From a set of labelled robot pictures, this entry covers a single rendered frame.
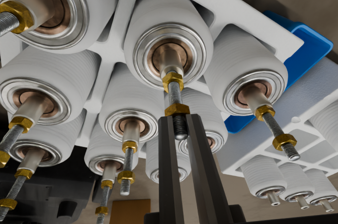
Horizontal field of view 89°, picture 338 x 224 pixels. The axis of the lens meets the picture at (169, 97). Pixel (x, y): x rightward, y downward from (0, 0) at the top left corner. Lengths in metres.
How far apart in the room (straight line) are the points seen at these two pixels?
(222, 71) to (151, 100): 0.10
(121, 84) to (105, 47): 0.06
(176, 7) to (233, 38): 0.12
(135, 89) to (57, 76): 0.09
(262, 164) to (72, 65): 0.50
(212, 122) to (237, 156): 0.29
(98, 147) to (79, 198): 0.34
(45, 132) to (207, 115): 0.25
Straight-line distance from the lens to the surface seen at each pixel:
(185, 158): 0.37
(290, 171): 0.65
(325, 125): 0.48
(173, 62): 0.16
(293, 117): 0.47
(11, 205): 0.32
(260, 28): 0.28
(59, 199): 0.65
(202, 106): 0.29
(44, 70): 0.23
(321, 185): 0.75
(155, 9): 0.17
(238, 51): 0.24
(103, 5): 0.18
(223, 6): 0.25
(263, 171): 0.55
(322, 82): 0.47
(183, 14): 0.17
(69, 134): 0.34
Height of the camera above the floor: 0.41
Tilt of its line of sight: 49 degrees down
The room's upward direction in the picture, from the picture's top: 174 degrees clockwise
